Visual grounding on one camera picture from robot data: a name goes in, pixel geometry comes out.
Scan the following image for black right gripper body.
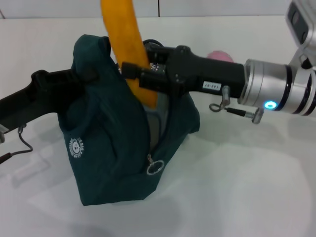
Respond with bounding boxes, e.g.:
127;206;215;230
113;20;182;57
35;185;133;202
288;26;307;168
166;45;248;100

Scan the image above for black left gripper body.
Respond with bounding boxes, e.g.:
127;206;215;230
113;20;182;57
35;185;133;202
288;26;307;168
0;69;85;133

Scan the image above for pink toy peach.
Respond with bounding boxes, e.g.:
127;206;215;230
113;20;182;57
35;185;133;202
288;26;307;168
206;50;234;64

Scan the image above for yellow toy banana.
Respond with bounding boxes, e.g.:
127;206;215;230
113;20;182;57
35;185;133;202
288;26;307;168
99;0;159;110

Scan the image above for dark teal insulated lunch bag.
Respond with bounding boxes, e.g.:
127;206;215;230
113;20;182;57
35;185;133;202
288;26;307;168
57;34;201;207

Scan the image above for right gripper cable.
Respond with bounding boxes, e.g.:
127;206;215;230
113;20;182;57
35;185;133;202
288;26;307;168
209;85;265;124

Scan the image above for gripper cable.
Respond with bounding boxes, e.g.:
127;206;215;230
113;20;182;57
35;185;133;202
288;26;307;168
0;124;34;165
209;85;265;124

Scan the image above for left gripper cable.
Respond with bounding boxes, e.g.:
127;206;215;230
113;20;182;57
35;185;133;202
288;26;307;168
0;124;34;165

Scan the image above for clear zipper pull ring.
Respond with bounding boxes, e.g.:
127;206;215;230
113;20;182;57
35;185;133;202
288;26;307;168
146;154;165;176

